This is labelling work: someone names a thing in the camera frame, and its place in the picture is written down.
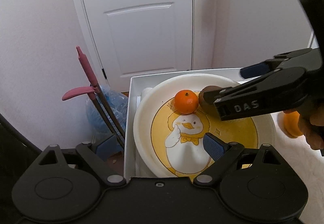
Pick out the brown kiwi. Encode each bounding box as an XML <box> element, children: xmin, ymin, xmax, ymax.
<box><xmin>198</xmin><ymin>86</ymin><xmax>223</xmax><ymax>118</ymax></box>

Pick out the small orange tangerine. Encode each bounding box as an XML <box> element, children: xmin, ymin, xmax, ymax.
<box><xmin>174</xmin><ymin>89</ymin><xmax>199</xmax><ymax>115</ymax></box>

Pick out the large orange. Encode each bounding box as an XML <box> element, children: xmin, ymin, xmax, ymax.
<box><xmin>283</xmin><ymin>111</ymin><xmax>303</xmax><ymax>138</ymax></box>

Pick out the person's right hand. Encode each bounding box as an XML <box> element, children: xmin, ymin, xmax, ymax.
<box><xmin>284</xmin><ymin>106</ymin><xmax>323</xmax><ymax>150</ymax></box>

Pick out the white tray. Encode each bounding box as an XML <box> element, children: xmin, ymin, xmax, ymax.
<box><xmin>124</xmin><ymin>68</ymin><xmax>243</xmax><ymax>180</ymax></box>

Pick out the white duck plate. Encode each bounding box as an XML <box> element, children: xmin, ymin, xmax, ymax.
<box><xmin>133</xmin><ymin>74</ymin><xmax>276</xmax><ymax>178</ymax></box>

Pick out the blue plastic water bottle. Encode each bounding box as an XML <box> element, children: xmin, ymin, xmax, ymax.
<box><xmin>85</xmin><ymin>84</ymin><xmax>129</xmax><ymax>143</ymax></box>

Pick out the white door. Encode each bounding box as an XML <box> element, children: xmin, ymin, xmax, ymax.
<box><xmin>74</xmin><ymin>0</ymin><xmax>193</xmax><ymax>92</ymax></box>

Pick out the pink handled broom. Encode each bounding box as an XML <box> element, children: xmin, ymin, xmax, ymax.
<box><xmin>62</xmin><ymin>46</ymin><xmax>125</xmax><ymax>149</ymax></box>

